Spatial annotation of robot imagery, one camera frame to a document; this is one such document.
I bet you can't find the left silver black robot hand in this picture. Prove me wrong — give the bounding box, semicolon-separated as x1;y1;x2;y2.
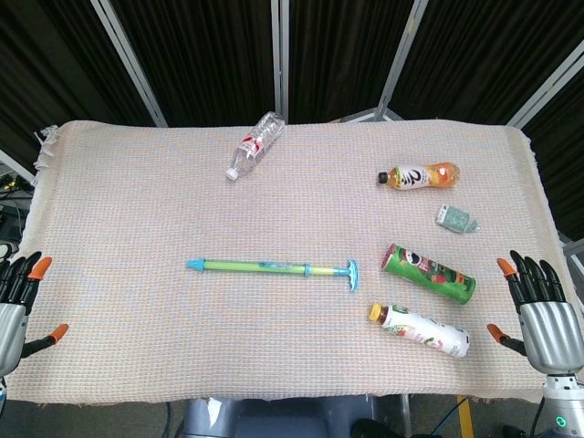
0;251;69;378

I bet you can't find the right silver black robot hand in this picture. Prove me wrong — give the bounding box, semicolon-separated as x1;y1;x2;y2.
486;249;583;376

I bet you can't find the clear plastic tube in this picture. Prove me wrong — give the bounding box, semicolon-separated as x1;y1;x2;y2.
185;257;314;278

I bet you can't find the green blue water pump toy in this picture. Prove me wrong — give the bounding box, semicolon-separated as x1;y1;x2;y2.
203;258;360;295

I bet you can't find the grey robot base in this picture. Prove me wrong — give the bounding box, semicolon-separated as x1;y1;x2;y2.
182;395;381;438

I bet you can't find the white drink bottle yellow cap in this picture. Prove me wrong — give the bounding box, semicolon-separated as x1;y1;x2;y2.
369;302;472;359

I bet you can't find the green chips can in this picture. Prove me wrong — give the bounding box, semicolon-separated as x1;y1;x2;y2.
381;243;477;306

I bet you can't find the small green tissue packet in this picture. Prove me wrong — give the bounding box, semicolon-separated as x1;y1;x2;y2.
434;203;482;235

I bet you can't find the grey metal table leg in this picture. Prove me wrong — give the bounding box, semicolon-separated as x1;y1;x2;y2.
400;394;412;438

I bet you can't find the beige woven tablecloth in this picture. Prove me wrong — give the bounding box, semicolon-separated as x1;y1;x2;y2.
6;117;584;407

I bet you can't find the dark folding screen panel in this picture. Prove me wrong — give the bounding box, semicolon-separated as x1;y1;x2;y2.
386;0;584;128
506;49;584;243
278;0;430;124
109;0;282;128
0;0;168;183

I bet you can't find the orange juice bottle black cap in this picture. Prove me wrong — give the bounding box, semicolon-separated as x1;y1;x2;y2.
376;162;461;192

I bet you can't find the clear plastic water bottle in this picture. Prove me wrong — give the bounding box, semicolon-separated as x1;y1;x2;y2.
224;110;287;181

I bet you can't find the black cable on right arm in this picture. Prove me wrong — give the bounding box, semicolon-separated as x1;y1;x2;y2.
532;396;547;438

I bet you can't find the cable clutter beside table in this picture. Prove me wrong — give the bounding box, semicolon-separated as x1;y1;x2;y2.
0;168;36;264

